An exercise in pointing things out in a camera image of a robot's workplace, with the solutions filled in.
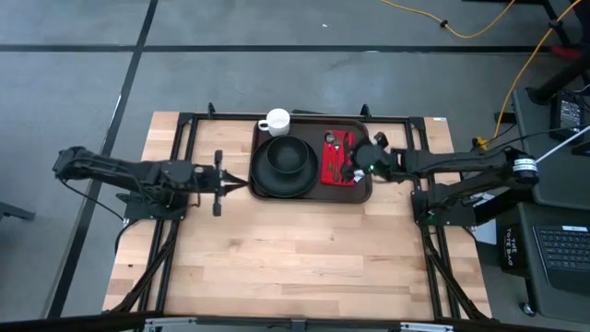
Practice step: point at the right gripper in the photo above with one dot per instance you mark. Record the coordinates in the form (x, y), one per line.
(375, 161)

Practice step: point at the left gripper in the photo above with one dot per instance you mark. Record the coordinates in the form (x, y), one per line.
(203, 177)

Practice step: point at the metal knife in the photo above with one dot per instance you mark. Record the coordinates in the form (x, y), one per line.
(346, 161)

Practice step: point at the metal spoon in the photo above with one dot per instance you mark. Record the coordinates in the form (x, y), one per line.
(329, 137)

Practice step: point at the red cloth napkin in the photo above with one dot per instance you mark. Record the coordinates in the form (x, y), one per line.
(326, 175)

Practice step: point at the black round plate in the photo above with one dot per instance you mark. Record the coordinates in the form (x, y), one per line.
(276, 184)

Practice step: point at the black bowl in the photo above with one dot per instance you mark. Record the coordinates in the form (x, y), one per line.
(288, 154)

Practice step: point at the white mug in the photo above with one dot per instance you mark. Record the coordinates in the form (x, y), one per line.
(279, 121)

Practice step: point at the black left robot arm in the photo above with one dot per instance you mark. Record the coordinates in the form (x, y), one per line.
(120, 173)

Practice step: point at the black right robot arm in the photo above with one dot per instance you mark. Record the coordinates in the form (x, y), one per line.
(461, 161)

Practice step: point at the brown plastic tray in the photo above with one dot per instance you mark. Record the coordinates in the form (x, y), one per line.
(341, 193)

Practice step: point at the black tote bag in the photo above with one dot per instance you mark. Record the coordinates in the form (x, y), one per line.
(512, 251)

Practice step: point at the dark grey table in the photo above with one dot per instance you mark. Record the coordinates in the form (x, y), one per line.
(548, 184)

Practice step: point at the grey furniture foot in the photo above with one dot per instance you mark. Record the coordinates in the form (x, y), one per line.
(14, 212)

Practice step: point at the black power supply box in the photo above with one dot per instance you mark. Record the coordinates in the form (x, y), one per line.
(569, 115)

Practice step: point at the dark grey cart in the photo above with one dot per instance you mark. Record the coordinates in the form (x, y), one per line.
(530, 295)

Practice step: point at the black stand legs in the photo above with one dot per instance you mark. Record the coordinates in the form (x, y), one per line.
(567, 78)

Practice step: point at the dark laptop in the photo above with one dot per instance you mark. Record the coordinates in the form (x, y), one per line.
(564, 253)

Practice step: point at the person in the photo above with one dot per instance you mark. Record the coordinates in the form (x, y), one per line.
(566, 52)

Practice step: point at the black metal table frame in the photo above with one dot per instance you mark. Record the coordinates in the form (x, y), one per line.
(396, 119)

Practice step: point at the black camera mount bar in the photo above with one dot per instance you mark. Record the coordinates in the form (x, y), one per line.
(69, 323)

